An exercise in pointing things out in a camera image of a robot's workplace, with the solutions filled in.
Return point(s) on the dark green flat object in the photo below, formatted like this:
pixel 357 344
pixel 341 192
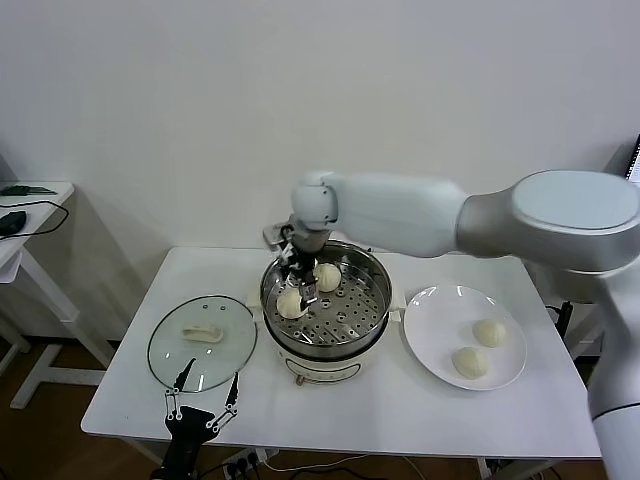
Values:
pixel 20 190

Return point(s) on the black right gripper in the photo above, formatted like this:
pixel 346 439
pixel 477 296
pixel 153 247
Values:
pixel 300 260

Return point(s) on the white round plate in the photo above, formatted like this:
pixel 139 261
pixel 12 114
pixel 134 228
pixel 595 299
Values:
pixel 435 330

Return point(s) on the white steamed baozi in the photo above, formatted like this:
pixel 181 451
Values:
pixel 328 277
pixel 489 332
pixel 471 362
pixel 289 305

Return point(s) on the white power strip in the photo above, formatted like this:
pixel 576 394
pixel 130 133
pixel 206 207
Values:
pixel 250 459

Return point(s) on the black computer mouse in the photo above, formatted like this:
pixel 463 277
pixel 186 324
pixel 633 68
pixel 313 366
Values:
pixel 12 223

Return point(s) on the round glass lid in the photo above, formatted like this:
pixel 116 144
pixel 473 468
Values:
pixel 220 350

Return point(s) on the steel steamer basket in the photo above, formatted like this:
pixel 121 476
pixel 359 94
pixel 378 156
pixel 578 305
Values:
pixel 350 310

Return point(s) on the white electric cooker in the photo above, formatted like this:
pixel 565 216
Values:
pixel 320 367

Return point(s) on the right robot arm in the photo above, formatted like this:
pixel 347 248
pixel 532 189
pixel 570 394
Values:
pixel 400 215

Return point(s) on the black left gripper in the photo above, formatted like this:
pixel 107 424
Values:
pixel 187 432

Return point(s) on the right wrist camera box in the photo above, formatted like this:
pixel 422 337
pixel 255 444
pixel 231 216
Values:
pixel 272 234

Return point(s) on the open grey laptop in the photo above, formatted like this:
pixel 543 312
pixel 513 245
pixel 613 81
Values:
pixel 634 160

